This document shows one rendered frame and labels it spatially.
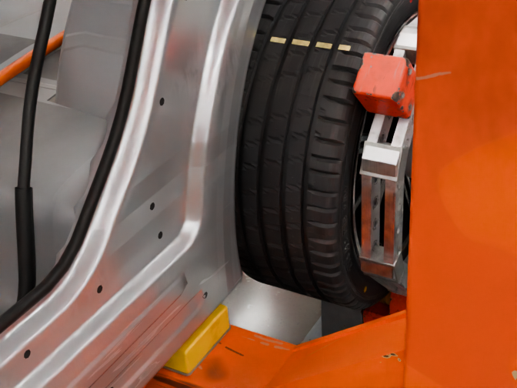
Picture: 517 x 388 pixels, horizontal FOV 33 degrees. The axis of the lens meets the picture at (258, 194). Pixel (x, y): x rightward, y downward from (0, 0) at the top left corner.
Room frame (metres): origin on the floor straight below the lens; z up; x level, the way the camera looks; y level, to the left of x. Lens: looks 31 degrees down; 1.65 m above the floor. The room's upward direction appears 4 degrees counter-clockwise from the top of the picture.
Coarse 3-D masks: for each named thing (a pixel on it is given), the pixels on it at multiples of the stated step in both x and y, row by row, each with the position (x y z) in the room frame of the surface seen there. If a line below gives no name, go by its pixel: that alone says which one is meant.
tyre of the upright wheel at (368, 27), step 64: (320, 0) 1.44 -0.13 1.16; (384, 0) 1.41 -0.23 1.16; (256, 64) 1.38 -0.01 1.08; (320, 64) 1.32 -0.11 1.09; (256, 128) 1.31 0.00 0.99; (320, 128) 1.25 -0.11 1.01; (256, 192) 1.28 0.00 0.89; (320, 192) 1.22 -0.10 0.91; (256, 256) 1.30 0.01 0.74; (320, 256) 1.22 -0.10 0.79
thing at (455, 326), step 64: (448, 0) 0.84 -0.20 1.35; (512, 0) 0.81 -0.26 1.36; (448, 64) 0.84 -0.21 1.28; (512, 64) 0.81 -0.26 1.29; (448, 128) 0.84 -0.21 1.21; (512, 128) 0.80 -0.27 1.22; (448, 192) 0.84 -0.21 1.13; (512, 192) 0.80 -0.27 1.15; (448, 256) 0.84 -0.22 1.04; (512, 256) 0.80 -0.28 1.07; (448, 320) 0.83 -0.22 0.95; (512, 320) 0.79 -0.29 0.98; (448, 384) 0.83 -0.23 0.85; (512, 384) 0.79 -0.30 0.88
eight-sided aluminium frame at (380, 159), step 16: (400, 32) 1.37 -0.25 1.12; (416, 32) 1.36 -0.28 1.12; (400, 48) 1.35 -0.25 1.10; (384, 128) 1.27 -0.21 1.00; (400, 128) 1.25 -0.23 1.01; (368, 144) 1.25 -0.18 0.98; (384, 144) 1.24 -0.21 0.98; (400, 144) 1.23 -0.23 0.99; (368, 160) 1.23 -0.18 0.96; (384, 160) 1.22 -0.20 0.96; (400, 160) 1.21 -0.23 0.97; (368, 176) 1.23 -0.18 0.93; (384, 176) 1.22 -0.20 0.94; (400, 176) 1.22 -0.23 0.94; (368, 192) 1.23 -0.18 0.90; (400, 192) 1.23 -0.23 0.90; (368, 208) 1.23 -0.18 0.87; (400, 208) 1.23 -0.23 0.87; (368, 224) 1.23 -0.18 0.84; (400, 224) 1.23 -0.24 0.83; (368, 240) 1.23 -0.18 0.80; (384, 240) 1.22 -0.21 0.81; (400, 240) 1.23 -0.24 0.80; (368, 256) 1.23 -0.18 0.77; (384, 256) 1.21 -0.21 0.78; (400, 256) 1.23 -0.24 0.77; (368, 272) 1.23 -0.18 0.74; (384, 272) 1.21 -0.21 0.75; (400, 272) 1.23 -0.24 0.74; (400, 288) 1.28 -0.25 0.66
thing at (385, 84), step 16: (368, 64) 1.26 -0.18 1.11; (384, 64) 1.25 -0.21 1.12; (400, 64) 1.24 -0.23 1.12; (368, 80) 1.24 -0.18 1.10; (384, 80) 1.23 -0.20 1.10; (400, 80) 1.22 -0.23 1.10; (368, 96) 1.23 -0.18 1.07; (384, 96) 1.21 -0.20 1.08; (400, 96) 1.21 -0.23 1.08; (384, 112) 1.26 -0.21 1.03; (400, 112) 1.24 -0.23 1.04
